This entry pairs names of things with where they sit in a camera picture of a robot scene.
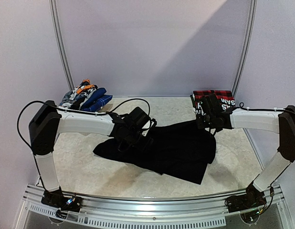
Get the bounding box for black t-shirt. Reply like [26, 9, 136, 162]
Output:
[93, 120, 216, 185]

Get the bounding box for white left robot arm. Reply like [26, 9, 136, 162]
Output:
[27, 100, 157, 207]

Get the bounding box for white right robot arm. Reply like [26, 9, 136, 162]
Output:
[191, 92, 295, 208]

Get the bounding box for camouflage orange garment pile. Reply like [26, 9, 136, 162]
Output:
[59, 79, 98, 110]

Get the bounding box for red black plaid shirt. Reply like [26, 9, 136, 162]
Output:
[190, 90, 236, 116]

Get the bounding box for blue plaid garment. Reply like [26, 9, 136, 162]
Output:
[80, 88, 113, 112]

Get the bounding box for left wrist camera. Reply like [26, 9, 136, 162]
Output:
[141, 118, 157, 135]

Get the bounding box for aluminium front rail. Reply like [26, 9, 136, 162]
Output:
[16, 185, 293, 229]

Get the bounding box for right aluminium frame post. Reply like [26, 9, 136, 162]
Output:
[232, 0, 257, 98]

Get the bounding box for aluminium frame post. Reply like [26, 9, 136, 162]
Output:
[49, 0, 74, 90]
[232, 0, 257, 98]

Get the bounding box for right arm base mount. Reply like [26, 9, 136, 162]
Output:
[224, 191, 274, 215]

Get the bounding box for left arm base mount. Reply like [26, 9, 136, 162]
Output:
[41, 190, 83, 212]

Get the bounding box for left aluminium frame post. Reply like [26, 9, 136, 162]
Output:
[49, 0, 74, 90]

